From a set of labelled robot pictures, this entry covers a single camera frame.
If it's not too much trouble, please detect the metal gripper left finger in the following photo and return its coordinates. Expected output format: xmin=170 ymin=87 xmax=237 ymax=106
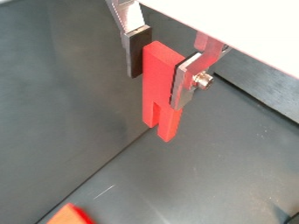
xmin=106 ymin=0 xmax=153 ymax=78

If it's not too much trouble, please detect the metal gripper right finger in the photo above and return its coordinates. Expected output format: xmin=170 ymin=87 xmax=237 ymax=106
xmin=170 ymin=31 xmax=232 ymax=110

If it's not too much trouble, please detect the red double-square peg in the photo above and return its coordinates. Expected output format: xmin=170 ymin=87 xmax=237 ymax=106
xmin=143 ymin=41 xmax=184 ymax=142

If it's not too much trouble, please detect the red shape-sorting board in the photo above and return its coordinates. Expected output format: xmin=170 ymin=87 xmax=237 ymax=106
xmin=47 ymin=203 xmax=95 ymax=224

